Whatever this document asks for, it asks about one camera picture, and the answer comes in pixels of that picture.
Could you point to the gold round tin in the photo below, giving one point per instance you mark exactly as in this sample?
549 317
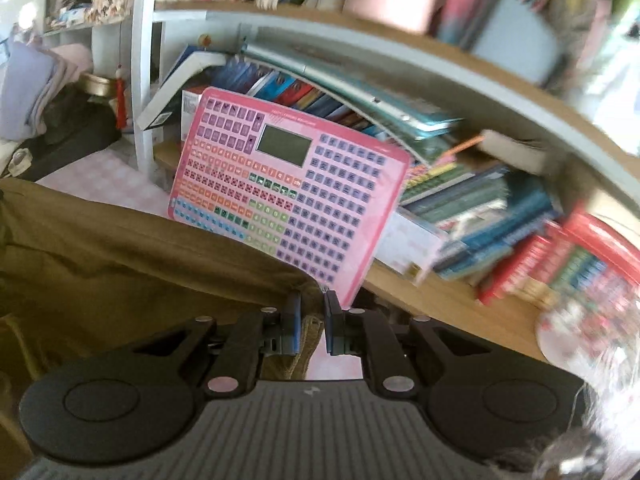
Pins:
97 84

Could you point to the wooden bookshelf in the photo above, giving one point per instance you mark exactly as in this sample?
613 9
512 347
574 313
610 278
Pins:
440 305

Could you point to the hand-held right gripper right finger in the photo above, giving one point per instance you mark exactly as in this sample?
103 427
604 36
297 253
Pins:
332 325

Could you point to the lilac folded cloth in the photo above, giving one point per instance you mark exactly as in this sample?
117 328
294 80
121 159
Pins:
25 90

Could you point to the pink cartoon desk mat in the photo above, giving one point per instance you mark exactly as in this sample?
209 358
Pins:
110 185

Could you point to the red thick dictionary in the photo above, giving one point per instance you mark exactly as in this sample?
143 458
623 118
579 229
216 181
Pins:
515 265

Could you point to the grey flat laptop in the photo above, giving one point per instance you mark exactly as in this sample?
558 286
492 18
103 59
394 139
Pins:
350 85

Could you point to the figurine display plate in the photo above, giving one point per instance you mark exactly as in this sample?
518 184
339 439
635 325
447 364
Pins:
600 320

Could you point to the red book box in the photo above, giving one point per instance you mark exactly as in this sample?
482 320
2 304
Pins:
605 235

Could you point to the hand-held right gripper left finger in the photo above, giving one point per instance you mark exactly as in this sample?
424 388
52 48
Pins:
294 325

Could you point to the white paper box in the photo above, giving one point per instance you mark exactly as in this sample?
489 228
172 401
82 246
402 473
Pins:
410 245

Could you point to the white fluffy sleeve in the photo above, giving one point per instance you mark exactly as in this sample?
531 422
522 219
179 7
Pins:
615 410

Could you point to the pink button learning pad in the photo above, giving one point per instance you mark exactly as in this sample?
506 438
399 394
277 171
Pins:
300 185

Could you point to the white shelf unit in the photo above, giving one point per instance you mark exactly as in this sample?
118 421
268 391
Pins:
142 85

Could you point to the white wristwatch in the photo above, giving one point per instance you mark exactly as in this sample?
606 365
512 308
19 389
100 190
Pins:
21 161

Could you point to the black bag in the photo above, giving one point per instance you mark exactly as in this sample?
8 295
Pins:
75 135

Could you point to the shiny silver bead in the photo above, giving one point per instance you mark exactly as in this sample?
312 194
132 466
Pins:
570 455

